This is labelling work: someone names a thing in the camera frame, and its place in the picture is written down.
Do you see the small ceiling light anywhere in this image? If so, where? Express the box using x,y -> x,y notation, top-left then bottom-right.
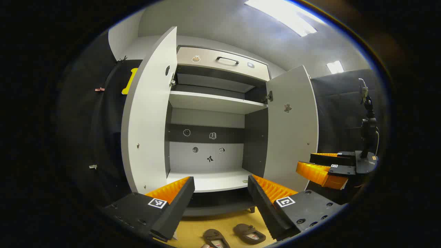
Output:
327,61 -> 344,74

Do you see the white cabinet shelf board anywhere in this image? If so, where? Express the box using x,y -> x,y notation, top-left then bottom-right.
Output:
169,91 -> 268,115

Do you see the brown fuzzy shoe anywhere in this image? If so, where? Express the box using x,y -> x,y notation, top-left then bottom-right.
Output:
203,229 -> 230,248
233,223 -> 266,245

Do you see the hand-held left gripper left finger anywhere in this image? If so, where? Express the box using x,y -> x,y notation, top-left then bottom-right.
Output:
103,176 -> 195,242

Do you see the white shoe cabinet door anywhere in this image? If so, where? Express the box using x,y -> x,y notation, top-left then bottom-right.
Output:
264,65 -> 319,193
121,27 -> 178,240

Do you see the white grey shoe cabinet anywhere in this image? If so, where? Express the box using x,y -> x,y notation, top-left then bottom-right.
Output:
165,45 -> 271,217

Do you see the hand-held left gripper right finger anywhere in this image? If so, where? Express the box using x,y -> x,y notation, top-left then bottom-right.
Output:
247,174 -> 347,241

